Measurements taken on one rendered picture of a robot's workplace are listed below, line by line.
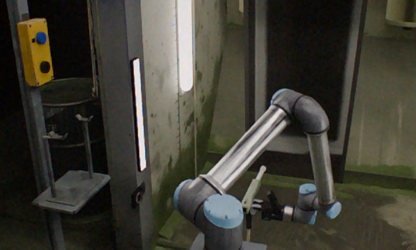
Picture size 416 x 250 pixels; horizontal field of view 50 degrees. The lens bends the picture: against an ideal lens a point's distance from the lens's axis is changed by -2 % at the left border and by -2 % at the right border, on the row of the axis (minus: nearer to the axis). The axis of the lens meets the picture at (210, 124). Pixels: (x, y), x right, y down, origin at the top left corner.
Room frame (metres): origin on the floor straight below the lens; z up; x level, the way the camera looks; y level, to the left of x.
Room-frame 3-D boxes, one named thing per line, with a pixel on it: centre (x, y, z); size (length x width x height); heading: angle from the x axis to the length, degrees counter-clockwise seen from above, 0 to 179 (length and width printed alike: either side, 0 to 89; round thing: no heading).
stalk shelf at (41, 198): (1.80, 0.63, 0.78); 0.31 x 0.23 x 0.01; 163
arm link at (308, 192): (2.02, -0.51, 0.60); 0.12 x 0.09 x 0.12; 36
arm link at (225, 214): (1.49, -0.04, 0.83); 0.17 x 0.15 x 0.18; 36
